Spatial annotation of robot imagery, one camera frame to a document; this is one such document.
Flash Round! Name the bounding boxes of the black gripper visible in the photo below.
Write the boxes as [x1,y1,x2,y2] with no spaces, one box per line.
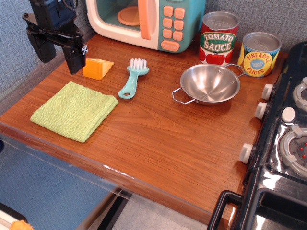
[23,0,86,74]

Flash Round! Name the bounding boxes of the teal dish brush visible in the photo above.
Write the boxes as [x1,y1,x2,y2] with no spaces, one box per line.
[118,58,149,99]

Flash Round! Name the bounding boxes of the steel colander bowl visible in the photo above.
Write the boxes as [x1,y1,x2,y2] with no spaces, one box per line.
[172,64,246,105]

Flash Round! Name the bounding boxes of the orange cheese wedge toy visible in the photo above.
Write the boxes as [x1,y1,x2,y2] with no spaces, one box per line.
[83,58,114,81]

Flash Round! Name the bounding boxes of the green folded cloth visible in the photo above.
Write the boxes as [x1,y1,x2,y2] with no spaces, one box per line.
[30,81,118,143]

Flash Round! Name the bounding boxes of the teal toy microwave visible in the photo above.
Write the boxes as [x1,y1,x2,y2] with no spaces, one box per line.
[86,0,206,53]

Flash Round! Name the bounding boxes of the tomato sauce can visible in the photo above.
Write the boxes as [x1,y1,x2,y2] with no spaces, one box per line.
[199,11,239,66]

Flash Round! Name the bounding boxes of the orange object bottom left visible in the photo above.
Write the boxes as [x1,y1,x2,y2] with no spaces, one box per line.
[9,220,34,230]

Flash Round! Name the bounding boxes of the pineapple slices can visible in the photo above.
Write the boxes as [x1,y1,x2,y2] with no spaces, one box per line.
[237,32,282,77]

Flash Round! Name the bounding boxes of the black toy stove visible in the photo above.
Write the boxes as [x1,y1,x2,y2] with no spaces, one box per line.
[208,42,307,230]

